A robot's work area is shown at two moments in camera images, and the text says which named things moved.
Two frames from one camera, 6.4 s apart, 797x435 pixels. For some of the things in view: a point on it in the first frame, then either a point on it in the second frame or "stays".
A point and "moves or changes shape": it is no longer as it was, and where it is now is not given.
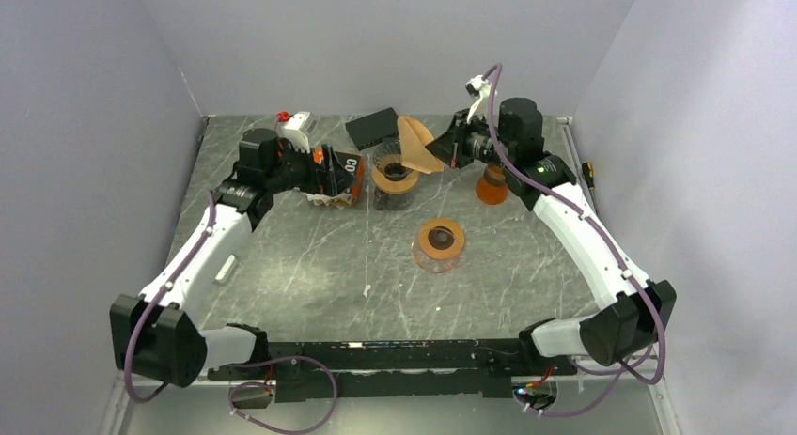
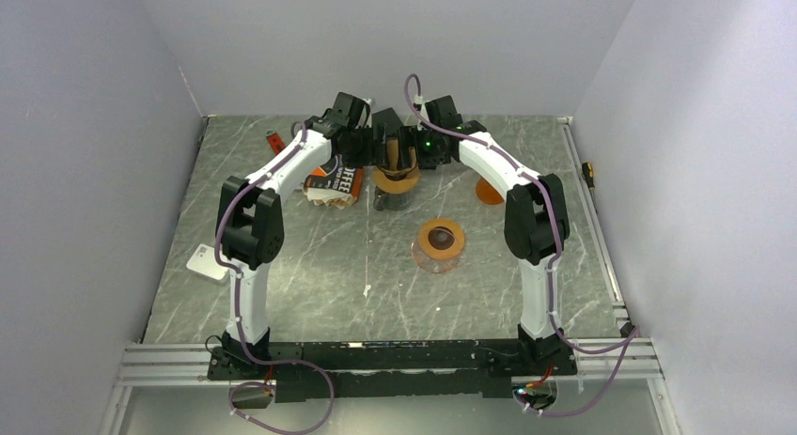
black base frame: (395, 371) stays
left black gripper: (320, 179) → (373, 153)
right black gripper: (449, 146) → (411, 137)
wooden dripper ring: (394, 186) stays
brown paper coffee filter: (414, 140) moves or changes shape
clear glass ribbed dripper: (388, 160) stays
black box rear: (373, 128) stays
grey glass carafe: (391, 202) stays
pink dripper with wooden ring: (438, 245) stays
